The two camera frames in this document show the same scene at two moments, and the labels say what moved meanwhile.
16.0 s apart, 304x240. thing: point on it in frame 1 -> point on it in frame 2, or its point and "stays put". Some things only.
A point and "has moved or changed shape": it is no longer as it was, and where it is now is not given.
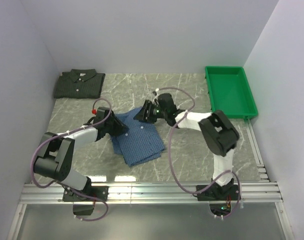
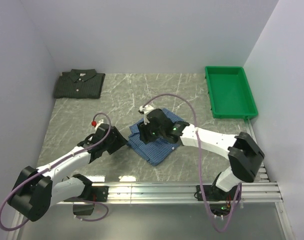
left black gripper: [119, 126] -> [119, 141]
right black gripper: [143, 116] -> [143, 129]
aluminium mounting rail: [262, 193] stays put
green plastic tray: [230, 92] stays put
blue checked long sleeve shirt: [141, 143] has moved or changed shape
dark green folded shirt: [79, 83] stays put
